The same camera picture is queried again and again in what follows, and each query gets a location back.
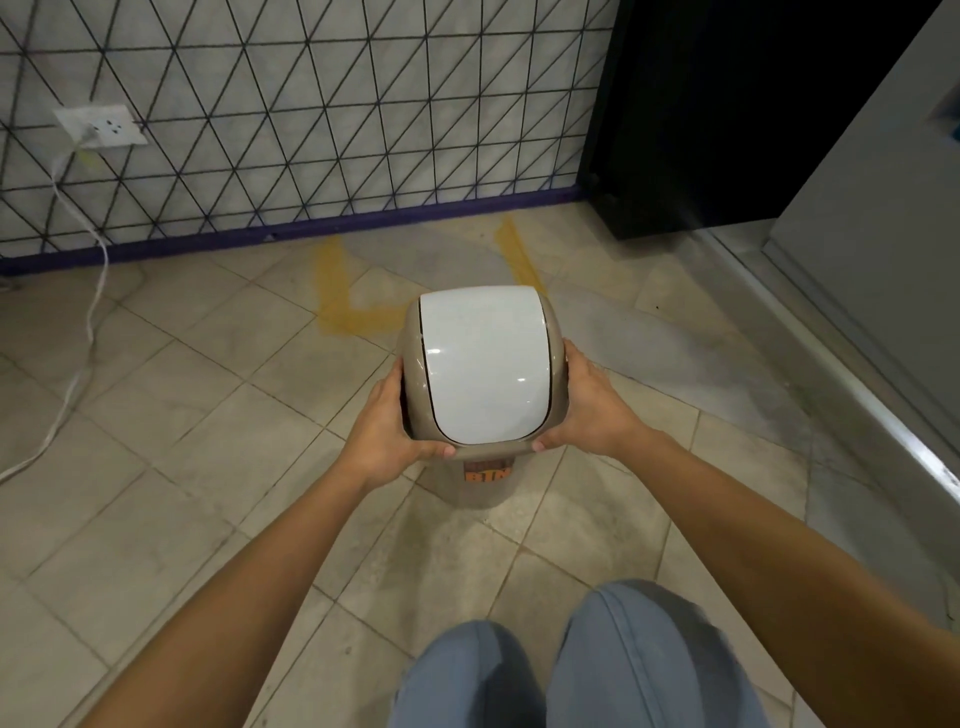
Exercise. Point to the grey metal cabinet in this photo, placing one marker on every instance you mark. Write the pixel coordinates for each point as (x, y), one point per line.
(885, 225)

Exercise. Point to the white wall socket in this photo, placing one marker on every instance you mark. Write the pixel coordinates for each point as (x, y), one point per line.
(116, 126)

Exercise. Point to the person's right hand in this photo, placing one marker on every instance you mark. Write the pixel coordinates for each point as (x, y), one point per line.
(600, 412)

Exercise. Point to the black cabinet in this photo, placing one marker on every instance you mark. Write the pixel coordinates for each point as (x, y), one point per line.
(712, 112)

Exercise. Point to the person's right forearm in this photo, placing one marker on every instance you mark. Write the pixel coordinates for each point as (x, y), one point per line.
(787, 585)

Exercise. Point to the yellow tape floor marking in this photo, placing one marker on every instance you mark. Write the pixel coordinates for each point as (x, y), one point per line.
(330, 296)

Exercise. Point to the purple skirting strip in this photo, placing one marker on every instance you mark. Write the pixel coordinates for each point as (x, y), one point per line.
(262, 231)

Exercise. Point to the person's left hand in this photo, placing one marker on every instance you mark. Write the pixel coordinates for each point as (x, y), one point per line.
(382, 442)

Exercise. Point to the beige dust bin white lid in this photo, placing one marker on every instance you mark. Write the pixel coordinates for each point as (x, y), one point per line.
(484, 360)

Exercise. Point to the person's left forearm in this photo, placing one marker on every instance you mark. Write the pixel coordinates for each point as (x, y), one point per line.
(240, 607)

